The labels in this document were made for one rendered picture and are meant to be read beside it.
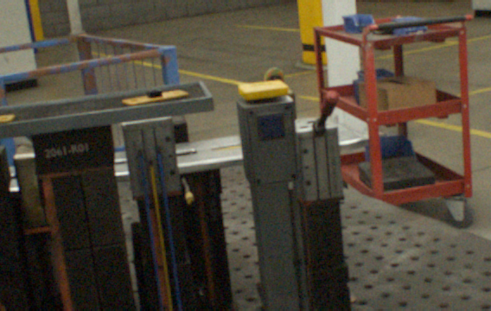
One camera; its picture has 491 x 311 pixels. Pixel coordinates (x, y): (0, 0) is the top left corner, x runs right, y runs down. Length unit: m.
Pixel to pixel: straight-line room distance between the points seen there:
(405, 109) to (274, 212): 2.49
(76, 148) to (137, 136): 0.18
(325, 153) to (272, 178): 0.20
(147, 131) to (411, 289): 0.61
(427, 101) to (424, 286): 2.18
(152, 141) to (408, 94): 2.49
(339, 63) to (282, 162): 4.35
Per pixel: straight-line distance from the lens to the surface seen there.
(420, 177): 3.77
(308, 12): 8.67
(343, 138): 1.47
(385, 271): 1.67
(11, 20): 9.64
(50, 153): 1.10
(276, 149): 1.13
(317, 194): 1.33
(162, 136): 1.26
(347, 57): 5.49
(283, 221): 1.16
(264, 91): 1.11
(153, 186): 1.27
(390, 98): 3.61
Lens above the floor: 1.35
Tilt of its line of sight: 14 degrees down
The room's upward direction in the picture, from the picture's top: 6 degrees counter-clockwise
